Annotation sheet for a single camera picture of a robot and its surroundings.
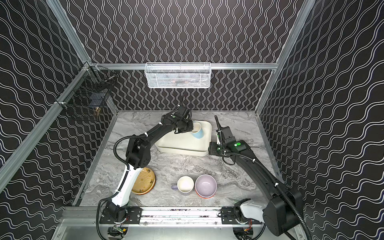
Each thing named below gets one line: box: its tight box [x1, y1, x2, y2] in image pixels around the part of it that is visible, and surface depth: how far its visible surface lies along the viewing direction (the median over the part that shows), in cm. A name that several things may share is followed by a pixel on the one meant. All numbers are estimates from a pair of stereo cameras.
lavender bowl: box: [194, 174, 217, 199], surface depth 81 cm
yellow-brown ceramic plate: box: [131, 167, 156, 195], surface depth 85 cm
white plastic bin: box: [154, 119, 213, 157], surface depth 103 cm
